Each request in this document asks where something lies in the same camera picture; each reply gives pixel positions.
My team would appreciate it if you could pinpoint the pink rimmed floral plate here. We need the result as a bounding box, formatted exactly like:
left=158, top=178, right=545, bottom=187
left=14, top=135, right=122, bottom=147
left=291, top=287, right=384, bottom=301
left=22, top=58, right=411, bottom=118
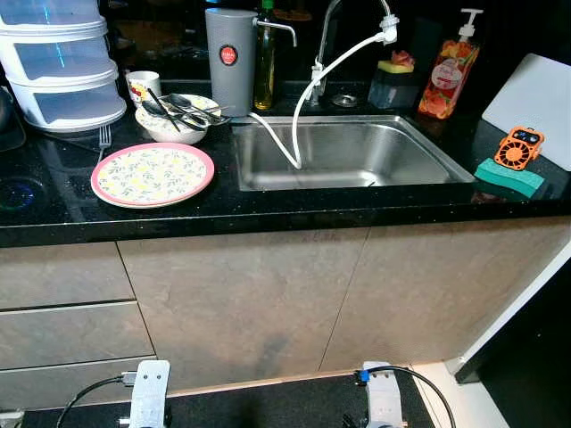
left=90, top=142, right=216, bottom=210

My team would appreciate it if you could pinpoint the green sponge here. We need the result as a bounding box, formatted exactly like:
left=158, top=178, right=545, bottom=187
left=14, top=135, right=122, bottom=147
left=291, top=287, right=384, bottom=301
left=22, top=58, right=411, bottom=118
left=474, top=158, right=545, bottom=200

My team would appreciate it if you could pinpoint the orange mini fan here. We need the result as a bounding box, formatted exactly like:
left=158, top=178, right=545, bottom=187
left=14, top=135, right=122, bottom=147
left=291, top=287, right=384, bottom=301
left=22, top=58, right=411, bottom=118
left=495, top=127, right=546, bottom=171

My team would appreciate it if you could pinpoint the white cutting board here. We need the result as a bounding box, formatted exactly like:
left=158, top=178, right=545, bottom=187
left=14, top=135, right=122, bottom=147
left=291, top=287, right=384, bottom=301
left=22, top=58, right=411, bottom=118
left=482, top=53, right=571, bottom=172

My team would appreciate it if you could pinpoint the beige cabinet door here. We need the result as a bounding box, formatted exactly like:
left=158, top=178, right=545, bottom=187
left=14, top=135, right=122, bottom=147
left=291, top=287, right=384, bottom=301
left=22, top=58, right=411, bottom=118
left=319, top=217, right=571, bottom=371
left=116, top=227, right=371, bottom=393

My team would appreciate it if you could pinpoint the peach dish soap bottle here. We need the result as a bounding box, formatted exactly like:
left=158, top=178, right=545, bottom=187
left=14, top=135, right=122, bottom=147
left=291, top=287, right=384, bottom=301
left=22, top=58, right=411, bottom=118
left=418, top=9, right=484, bottom=120

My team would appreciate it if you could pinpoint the stainless steel sink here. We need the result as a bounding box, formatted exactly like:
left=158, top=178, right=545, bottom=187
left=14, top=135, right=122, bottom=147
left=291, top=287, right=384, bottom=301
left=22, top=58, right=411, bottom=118
left=230, top=114, right=476, bottom=193

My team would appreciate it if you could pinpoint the dark sponge holder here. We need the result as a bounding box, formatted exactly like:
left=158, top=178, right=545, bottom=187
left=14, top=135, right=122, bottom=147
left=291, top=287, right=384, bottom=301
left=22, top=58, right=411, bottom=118
left=368, top=51, right=422, bottom=110

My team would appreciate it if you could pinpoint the pink scrub pad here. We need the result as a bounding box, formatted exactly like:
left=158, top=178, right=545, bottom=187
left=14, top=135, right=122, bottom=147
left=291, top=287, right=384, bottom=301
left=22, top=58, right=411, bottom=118
left=390, top=50, right=416, bottom=70

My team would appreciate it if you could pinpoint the yellow sponge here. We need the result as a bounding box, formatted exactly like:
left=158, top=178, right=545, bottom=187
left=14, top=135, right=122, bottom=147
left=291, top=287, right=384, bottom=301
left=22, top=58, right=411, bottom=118
left=377, top=61, right=416, bottom=75

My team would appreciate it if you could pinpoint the chrome sink faucet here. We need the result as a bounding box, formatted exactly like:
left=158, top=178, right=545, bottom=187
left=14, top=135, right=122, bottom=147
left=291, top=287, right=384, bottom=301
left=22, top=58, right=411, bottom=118
left=308, top=0, right=393, bottom=103

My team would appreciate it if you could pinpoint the olive oil glass bottle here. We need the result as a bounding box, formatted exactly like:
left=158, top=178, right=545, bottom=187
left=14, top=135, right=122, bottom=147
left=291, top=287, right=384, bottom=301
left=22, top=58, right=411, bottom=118
left=253, top=0, right=277, bottom=112

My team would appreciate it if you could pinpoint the grey water filter canister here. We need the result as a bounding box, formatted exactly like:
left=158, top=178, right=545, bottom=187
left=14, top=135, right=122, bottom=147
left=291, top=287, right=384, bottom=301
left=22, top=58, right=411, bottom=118
left=204, top=7, right=298, bottom=118

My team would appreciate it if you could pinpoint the steel spoon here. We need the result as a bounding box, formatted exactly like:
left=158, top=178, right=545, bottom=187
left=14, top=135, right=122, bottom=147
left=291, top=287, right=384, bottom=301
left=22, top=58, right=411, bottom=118
left=140, top=98, right=213, bottom=133
left=168, top=93, right=233, bottom=124

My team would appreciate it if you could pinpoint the white floral bowl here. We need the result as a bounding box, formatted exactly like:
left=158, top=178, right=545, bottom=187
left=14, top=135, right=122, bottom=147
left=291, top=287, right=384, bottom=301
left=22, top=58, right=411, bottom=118
left=134, top=94, right=221, bottom=145

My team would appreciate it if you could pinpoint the black chopstick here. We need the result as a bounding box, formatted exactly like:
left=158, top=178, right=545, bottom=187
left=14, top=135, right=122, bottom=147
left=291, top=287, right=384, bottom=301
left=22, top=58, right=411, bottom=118
left=145, top=86, right=182, bottom=135

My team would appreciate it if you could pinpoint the white printed mug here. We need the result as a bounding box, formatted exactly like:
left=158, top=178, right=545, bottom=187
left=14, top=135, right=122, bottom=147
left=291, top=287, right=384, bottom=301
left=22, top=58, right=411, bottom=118
left=126, top=70, right=162, bottom=108

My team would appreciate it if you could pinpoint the white tiered food container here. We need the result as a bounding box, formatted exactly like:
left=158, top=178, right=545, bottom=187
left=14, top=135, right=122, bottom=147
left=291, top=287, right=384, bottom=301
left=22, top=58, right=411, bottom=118
left=0, top=0, right=128, bottom=133

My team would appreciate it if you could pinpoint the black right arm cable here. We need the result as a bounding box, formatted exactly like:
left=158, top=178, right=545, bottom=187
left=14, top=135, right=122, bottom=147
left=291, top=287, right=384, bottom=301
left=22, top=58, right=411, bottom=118
left=357, top=366, right=456, bottom=428

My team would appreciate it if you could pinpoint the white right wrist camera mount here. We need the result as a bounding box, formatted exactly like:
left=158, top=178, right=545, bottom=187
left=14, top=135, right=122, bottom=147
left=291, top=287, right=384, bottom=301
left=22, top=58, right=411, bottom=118
left=360, top=361, right=407, bottom=428

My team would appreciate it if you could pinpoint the white flexible hose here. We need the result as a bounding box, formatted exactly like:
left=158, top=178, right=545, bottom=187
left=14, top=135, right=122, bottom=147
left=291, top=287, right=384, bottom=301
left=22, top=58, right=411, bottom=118
left=248, top=16, right=400, bottom=170

